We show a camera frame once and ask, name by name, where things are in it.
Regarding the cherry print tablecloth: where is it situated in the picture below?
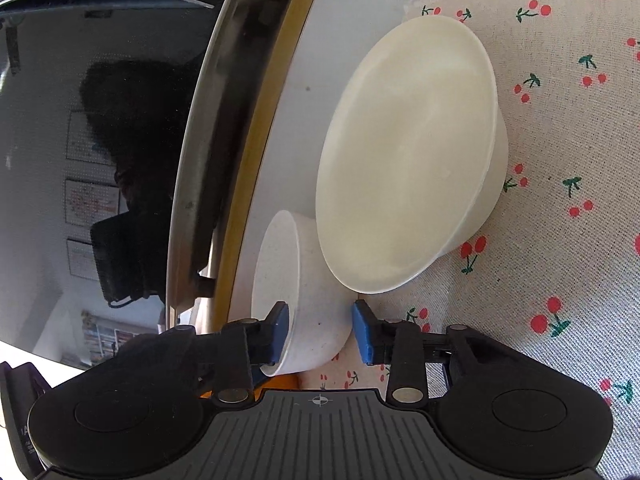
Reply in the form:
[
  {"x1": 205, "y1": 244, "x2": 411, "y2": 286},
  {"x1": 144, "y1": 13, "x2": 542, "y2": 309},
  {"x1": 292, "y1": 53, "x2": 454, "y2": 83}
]
[{"x1": 300, "y1": 0, "x2": 640, "y2": 480}]

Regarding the white bowl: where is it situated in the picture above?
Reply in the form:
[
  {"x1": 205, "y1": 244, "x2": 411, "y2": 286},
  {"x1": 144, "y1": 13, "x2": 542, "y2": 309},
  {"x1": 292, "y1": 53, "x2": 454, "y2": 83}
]
[{"x1": 250, "y1": 209, "x2": 357, "y2": 378}]

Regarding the cream bowl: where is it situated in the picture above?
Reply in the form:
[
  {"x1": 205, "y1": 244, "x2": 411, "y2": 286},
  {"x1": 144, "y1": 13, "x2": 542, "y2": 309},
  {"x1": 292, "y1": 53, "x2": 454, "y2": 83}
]
[{"x1": 314, "y1": 15, "x2": 508, "y2": 295}]

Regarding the black microwave oven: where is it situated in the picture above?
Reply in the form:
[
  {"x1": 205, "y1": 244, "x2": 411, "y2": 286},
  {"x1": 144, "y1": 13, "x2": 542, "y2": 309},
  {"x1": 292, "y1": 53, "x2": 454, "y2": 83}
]
[{"x1": 0, "y1": 0, "x2": 336, "y2": 366}]

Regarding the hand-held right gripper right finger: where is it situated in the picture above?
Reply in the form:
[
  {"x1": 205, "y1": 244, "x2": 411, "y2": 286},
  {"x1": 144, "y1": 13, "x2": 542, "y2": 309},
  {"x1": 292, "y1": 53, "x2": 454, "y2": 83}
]
[{"x1": 352, "y1": 300, "x2": 503, "y2": 403}]

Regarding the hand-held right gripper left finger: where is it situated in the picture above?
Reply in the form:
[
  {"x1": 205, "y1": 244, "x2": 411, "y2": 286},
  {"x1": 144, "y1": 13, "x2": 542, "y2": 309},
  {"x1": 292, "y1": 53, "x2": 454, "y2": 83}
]
[{"x1": 122, "y1": 302, "x2": 290, "y2": 405}]

